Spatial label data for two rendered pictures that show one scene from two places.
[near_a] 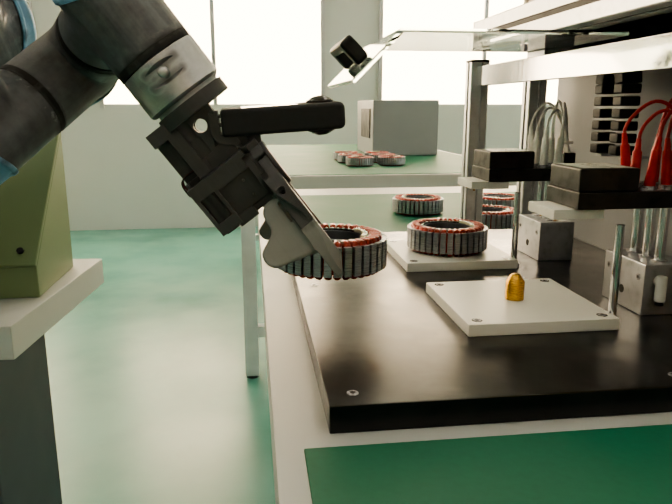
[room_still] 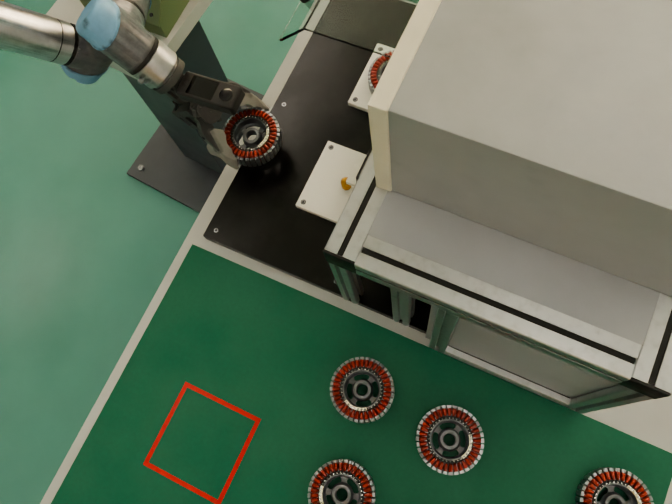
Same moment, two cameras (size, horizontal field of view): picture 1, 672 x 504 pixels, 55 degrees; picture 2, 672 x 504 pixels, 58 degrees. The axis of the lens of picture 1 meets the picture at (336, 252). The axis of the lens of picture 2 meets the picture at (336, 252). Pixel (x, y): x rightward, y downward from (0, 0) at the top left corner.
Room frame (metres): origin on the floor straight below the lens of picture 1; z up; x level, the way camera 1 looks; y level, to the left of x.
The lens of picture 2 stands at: (0.29, -0.53, 1.86)
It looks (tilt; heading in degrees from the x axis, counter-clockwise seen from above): 71 degrees down; 51
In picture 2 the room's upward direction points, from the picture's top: 19 degrees counter-clockwise
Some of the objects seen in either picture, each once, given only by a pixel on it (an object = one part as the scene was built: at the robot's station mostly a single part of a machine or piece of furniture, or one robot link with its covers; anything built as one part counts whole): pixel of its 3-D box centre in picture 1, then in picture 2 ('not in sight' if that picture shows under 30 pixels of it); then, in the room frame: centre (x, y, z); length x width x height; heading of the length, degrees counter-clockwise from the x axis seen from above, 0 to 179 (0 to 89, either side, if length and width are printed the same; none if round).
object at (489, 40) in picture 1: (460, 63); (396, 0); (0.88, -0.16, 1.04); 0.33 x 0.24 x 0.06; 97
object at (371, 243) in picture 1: (330, 249); (252, 137); (0.63, 0.01, 0.84); 0.11 x 0.11 x 0.04
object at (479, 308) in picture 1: (513, 303); (346, 186); (0.65, -0.19, 0.78); 0.15 x 0.15 x 0.01; 7
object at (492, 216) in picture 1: (489, 217); not in sight; (1.23, -0.30, 0.77); 0.11 x 0.11 x 0.04
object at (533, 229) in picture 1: (544, 235); not in sight; (0.91, -0.30, 0.80); 0.07 x 0.05 x 0.06; 7
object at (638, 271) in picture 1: (643, 279); not in sight; (0.67, -0.33, 0.80); 0.07 x 0.05 x 0.06; 7
